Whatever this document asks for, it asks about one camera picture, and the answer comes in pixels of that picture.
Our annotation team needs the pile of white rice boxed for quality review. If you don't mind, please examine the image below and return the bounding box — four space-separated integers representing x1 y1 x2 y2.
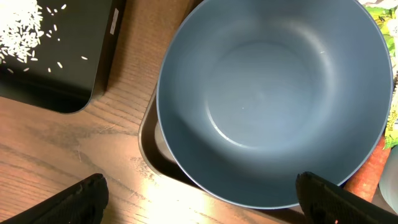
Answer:
0 0 90 74

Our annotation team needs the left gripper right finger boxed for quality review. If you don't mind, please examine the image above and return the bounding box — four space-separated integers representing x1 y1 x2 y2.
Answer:
295 172 397 224

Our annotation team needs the yellow green snack wrapper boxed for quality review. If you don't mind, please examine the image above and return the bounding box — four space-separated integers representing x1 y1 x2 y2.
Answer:
363 5 398 149

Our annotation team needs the dark blue plate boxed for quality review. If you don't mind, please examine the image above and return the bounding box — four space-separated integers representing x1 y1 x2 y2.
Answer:
155 0 394 210

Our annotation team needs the light blue bowl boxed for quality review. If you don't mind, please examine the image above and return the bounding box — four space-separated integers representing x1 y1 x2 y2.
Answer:
379 149 397 213

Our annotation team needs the crumpled white tissue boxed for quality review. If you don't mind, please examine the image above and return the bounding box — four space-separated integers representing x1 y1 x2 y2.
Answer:
358 0 397 9

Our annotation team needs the black rectangular bin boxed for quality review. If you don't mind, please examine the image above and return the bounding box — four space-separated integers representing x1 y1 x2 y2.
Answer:
1 0 126 114

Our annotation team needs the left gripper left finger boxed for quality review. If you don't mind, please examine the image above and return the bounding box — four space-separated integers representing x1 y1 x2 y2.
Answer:
2 173 109 224

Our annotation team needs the orange carrot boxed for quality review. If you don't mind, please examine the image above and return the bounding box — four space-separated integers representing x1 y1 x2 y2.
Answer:
344 137 391 202

